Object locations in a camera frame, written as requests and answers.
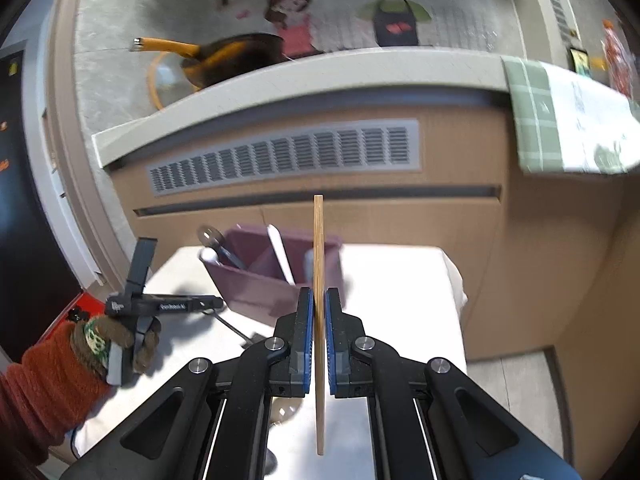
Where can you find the blue handled utensil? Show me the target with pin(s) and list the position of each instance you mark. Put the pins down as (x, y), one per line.
(308, 266)

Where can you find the cartoon wall sticker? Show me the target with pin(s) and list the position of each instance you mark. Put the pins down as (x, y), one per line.
(308, 27)

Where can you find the white handled utensil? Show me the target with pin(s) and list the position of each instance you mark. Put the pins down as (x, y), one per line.
(277, 244)

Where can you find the glass pan lid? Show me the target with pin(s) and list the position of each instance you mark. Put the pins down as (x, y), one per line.
(166, 81)

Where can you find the steel spoon on table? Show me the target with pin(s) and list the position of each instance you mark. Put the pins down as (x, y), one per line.
(283, 410)

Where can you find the green checked towel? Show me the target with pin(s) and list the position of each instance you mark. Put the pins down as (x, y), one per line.
(569, 124)

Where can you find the orange knitted left sleeve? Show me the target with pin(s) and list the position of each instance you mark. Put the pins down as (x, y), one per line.
(50, 392)

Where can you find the brown gloved left hand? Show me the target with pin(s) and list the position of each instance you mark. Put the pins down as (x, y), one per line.
(114, 349)

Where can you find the yellow handled frying pan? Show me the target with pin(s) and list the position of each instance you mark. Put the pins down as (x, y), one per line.
(207, 64)

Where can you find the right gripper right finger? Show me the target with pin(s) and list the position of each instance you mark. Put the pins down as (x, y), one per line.
(359, 366)

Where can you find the speckled countertop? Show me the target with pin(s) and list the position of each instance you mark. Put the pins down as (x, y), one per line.
(347, 70)

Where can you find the steel ladle in caddy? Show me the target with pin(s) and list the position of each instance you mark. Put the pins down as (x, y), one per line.
(214, 241)

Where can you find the wooden chopstick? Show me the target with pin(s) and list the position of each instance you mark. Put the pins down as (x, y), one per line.
(319, 326)

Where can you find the grey ventilation grille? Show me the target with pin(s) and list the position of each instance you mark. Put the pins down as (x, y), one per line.
(333, 148)

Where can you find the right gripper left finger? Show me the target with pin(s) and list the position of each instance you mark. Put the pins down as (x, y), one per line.
(279, 366)

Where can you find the small white handle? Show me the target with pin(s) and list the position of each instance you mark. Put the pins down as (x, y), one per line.
(207, 255)

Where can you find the wooden kitchen cabinet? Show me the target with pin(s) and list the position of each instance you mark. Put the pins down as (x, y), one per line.
(547, 261)

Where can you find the maroon plastic utensil caddy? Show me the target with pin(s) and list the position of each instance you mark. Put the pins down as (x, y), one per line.
(260, 291)

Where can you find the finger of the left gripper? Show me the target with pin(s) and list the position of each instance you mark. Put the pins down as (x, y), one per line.
(208, 303)

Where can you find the black refrigerator door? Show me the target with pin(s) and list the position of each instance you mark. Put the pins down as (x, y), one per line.
(37, 283)

